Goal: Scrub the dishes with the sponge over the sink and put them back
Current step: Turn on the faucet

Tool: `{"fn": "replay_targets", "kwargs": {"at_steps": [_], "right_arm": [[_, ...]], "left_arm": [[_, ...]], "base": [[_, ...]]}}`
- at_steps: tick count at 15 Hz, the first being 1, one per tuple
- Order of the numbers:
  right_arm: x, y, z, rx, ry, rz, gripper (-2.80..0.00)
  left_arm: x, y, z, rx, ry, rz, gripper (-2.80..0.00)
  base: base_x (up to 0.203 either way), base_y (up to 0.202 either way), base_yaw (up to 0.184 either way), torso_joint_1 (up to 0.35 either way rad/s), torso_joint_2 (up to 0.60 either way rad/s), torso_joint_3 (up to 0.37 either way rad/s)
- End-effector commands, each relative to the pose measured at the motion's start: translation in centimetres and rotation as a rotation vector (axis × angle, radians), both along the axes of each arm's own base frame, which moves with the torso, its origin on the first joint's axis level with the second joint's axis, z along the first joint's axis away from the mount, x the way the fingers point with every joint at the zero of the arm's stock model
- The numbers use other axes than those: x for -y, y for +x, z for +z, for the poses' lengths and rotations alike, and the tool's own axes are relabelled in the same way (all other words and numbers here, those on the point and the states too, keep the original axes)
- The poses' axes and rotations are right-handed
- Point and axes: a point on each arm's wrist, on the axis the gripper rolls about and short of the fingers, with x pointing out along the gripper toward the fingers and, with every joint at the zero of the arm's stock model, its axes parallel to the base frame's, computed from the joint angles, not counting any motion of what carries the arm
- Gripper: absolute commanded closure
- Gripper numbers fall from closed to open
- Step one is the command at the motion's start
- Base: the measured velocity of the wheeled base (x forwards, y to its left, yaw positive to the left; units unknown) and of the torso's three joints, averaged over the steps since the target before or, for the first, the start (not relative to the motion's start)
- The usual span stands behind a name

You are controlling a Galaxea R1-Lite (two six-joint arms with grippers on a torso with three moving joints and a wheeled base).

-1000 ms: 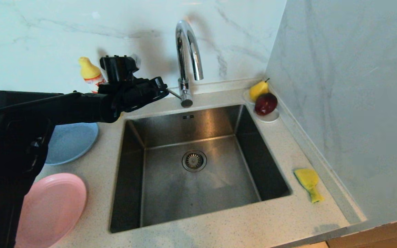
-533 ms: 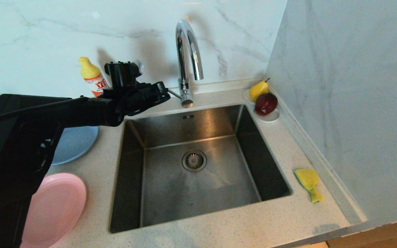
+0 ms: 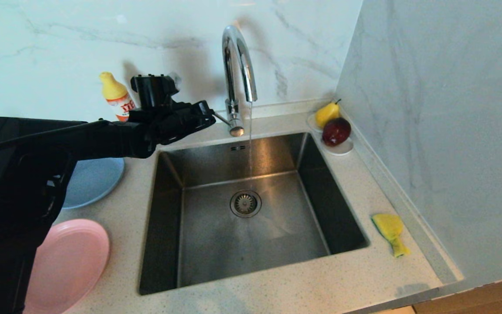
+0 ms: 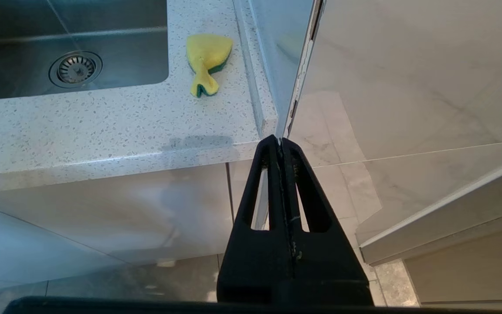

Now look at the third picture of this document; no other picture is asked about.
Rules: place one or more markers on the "wooden cabinet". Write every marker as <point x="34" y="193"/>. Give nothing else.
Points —
<point x="486" y="298"/>

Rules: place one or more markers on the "yellow-capped orange dish soap bottle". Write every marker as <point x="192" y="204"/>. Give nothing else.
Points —
<point x="113" y="89"/>

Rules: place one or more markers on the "pink plastic plate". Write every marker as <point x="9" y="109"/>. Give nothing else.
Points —
<point x="76" y="261"/>

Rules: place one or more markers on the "stainless steel sink basin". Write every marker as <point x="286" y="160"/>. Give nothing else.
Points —
<point x="216" y="244"/>

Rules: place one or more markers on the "blue plastic plate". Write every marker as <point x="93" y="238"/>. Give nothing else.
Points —
<point x="98" y="179"/>

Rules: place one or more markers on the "small white saucer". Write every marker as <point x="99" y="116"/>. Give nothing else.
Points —
<point x="311" y="123"/>
<point x="341" y="150"/>

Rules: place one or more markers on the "yellow green sponge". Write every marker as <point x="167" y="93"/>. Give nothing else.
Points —
<point x="389" y="226"/>

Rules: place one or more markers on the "chrome gooseneck faucet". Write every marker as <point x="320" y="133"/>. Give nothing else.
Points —
<point x="233" y="65"/>

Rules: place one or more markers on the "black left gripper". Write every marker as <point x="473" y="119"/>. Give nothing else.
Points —
<point x="168" y="122"/>

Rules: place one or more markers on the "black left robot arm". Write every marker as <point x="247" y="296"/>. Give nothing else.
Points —
<point x="15" y="196"/>

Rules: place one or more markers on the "dark red apple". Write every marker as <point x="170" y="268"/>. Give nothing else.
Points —
<point x="336" y="131"/>

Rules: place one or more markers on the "yellow pear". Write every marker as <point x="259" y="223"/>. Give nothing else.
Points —
<point x="326" y="114"/>

